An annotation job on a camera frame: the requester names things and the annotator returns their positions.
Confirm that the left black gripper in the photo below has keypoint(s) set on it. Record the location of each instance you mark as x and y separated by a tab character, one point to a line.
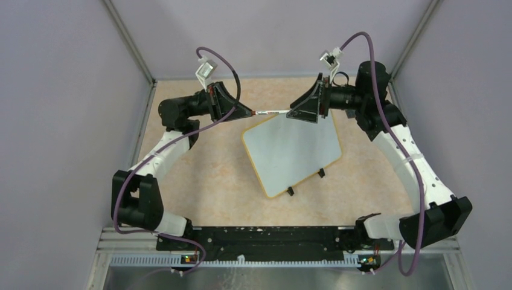
221	103

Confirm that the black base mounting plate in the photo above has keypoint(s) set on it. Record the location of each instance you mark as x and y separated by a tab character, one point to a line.
266	244

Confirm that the grey lego baseplate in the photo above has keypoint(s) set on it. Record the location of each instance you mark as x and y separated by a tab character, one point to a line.
350	114

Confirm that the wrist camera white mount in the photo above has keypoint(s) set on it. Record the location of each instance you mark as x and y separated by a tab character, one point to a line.
205	71
331	60

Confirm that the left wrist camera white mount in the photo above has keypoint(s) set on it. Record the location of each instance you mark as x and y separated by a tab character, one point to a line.
205	71

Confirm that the aluminium frame rail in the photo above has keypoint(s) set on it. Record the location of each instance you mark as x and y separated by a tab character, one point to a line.
441	266

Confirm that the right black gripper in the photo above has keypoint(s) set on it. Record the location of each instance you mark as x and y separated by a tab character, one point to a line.
306	107

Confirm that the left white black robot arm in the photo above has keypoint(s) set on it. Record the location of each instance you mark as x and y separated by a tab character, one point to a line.
136	197

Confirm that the white cable duct strip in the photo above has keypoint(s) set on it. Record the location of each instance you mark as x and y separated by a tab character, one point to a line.
178	261

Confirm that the yellow-framed whiteboard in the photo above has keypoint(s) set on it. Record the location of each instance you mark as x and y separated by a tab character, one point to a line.
285	152

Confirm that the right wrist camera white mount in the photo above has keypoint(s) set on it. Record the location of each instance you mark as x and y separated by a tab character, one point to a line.
331	60

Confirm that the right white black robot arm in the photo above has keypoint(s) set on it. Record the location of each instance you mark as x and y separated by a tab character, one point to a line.
437	212

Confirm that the red-capped whiteboard marker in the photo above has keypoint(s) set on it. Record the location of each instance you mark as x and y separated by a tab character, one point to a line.
270	112

